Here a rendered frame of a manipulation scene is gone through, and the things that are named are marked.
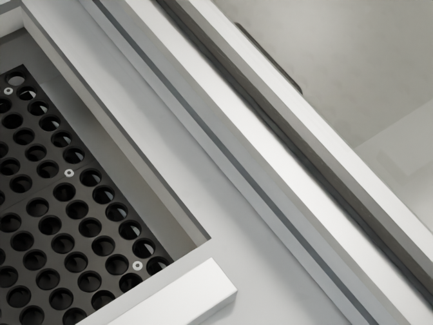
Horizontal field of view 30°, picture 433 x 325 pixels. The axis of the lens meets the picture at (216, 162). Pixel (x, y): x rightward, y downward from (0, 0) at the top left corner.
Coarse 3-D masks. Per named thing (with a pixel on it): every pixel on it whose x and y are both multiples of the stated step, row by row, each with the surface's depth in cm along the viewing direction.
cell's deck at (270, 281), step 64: (0, 0) 49; (64, 0) 50; (64, 64) 48; (128, 64) 47; (128, 128) 45; (192, 192) 43; (192, 256) 41; (256, 256) 41; (256, 320) 39; (320, 320) 40
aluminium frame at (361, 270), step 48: (96, 0) 47; (144, 0) 44; (144, 48) 44; (192, 48) 42; (192, 96) 42; (240, 96) 41; (240, 144) 40; (288, 144) 39; (240, 192) 43; (288, 192) 38; (336, 192) 38; (288, 240) 41; (336, 240) 37; (384, 240) 36; (336, 288) 39; (384, 288) 36; (432, 288) 35
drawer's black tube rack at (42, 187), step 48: (0, 96) 51; (0, 144) 49; (0, 192) 47; (48, 192) 47; (0, 240) 46; (48, 240) 46; (96, 240) 46; (0, 288) 44; (48, 288) 47; (96, 288) 48
